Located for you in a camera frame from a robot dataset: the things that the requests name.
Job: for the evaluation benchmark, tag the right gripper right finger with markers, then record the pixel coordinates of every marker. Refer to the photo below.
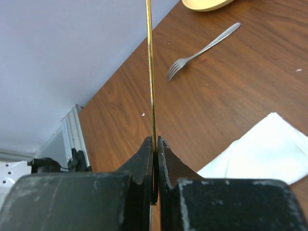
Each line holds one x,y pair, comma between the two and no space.
189,202

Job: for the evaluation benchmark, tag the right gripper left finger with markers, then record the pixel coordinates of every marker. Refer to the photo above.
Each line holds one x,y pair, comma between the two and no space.
84,201

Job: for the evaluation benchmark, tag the white cloth napkin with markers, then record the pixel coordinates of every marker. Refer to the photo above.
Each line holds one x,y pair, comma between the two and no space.
271,149

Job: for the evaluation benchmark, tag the silver fork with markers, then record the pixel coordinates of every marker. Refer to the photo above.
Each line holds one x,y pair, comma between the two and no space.
180,63

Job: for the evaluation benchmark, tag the gold spoon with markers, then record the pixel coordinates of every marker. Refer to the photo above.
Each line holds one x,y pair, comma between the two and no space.
152,97

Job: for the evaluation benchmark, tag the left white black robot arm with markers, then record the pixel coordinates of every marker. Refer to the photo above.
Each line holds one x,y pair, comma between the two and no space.
10,172

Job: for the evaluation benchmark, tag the beige round plate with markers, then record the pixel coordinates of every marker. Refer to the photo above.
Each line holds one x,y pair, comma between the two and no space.
205,5

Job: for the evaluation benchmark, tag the aluminium front rail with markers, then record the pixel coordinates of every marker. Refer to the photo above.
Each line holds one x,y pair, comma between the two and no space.
73,135

